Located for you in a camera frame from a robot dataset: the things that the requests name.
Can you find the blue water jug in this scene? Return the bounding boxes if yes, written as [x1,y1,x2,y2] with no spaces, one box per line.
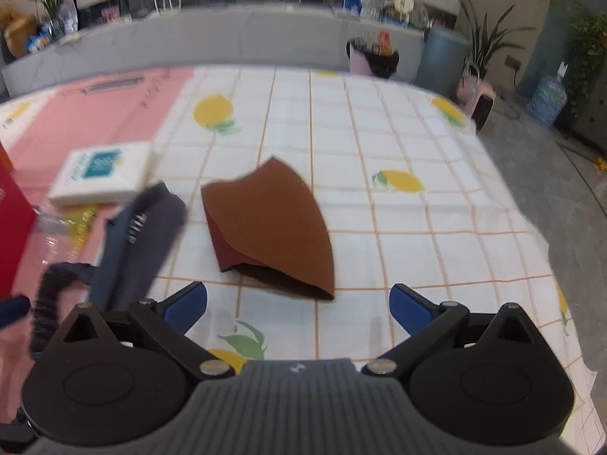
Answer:
[527,61,569,129]

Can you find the black floor cable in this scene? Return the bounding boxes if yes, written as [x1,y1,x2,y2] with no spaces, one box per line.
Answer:
[558,141,607,231]

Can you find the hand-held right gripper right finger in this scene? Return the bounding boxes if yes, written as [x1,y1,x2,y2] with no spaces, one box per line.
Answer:
[363,283,563,382]

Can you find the tall leafy potted plant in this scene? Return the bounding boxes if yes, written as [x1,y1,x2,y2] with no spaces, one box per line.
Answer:
[453,0,538,82]

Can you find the pink plastic stool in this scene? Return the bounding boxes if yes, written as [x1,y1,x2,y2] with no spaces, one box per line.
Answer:
[456,64,498,132]

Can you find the green potted plant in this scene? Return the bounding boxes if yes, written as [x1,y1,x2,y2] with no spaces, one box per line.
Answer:
[31,0,73,35]

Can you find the red storage box white inside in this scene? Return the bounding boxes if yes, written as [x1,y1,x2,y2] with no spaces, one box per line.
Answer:
[0,142,38,299]

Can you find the grey television cabinet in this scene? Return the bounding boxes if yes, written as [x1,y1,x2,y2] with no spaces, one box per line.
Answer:
[0,0,426,100]

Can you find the green leafy plant wall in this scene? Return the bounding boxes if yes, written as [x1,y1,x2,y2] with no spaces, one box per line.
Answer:
[564,0,607,120]

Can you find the blue snack packet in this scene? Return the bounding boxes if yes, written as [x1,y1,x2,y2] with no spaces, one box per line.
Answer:
[26,32,54,54]

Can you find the pink and black bin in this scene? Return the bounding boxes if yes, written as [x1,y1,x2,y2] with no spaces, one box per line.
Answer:
[346,31,402,79]

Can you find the grey blue cloth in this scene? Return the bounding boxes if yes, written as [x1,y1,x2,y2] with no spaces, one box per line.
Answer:
[88,181,189,314]

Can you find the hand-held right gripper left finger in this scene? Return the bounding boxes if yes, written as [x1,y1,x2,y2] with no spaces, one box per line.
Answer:
[45,282,235,381]

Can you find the clear yellow plastic bag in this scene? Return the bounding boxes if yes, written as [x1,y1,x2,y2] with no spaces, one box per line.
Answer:
[35,201,103,255]

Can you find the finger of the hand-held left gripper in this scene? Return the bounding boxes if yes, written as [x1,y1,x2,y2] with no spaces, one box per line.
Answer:
[0,295,32,329]

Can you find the pink table mat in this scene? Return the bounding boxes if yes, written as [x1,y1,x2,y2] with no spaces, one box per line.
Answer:
[0,66,197,305]

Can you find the yellow brown plush bag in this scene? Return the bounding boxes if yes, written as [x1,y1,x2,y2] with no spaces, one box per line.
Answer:
[2,14,39,58]

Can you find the black elastic scrunchie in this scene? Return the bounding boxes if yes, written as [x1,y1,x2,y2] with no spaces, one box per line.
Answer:
[29,262,94,354]

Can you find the blue grey round bin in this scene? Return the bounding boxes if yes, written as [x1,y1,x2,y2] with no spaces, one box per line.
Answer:
[417,26,473,98]

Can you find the lemon print checked tablecloth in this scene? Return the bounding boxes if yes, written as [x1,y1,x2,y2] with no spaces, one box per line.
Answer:
[0,64,599,437]

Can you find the brown cloth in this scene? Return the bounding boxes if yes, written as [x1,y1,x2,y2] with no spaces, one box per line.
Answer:
[200,156,335,302]

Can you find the white tissue pack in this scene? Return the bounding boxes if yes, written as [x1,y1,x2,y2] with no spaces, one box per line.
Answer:
[47,141,155,207]

